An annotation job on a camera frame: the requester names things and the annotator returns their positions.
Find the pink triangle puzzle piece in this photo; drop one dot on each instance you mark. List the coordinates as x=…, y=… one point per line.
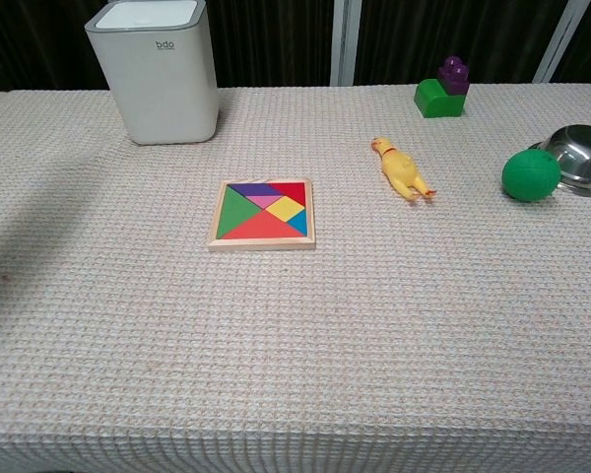
x=263, y=202

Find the wooden tangram tray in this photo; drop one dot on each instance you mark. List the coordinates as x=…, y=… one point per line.
x=261, y=245

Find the purple toy building block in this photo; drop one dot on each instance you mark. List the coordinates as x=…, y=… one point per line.
x=454, y=76

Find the aluminium frame post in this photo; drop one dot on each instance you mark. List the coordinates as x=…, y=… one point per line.
x=346, y=42
x=561, y=42

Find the stainless steel bowl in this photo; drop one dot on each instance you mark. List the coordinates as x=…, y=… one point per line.
x=586, y=157

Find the yellow rubber chicken toy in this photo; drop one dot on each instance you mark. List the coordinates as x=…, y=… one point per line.
x=399, y=167

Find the large red triangle tangram piece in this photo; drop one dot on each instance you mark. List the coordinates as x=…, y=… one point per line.
x=263, y=229

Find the green toy building block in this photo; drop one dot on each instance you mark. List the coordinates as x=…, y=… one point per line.
x=436, y=103

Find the white lidded trash bin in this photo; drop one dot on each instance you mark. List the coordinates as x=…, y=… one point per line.
x=162, y=84

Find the blue triangle tangram piece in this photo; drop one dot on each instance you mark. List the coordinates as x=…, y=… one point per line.
x=299, y=224

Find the green rubber ball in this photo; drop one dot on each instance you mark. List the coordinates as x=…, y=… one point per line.
x=531, y=175

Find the beige waffle tablecloth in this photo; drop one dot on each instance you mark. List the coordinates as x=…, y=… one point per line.
x=295, y=345

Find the yellow square tangram piece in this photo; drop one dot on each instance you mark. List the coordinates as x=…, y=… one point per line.
x=285, y=209

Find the green triangle tangram piece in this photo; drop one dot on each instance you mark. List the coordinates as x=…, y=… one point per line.
x=234, y=214

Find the purple parallelogram tangram piece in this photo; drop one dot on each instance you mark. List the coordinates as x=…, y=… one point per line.
x=253, y=190

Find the small red triangle tangram piece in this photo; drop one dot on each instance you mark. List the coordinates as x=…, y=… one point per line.
x=293, y=191

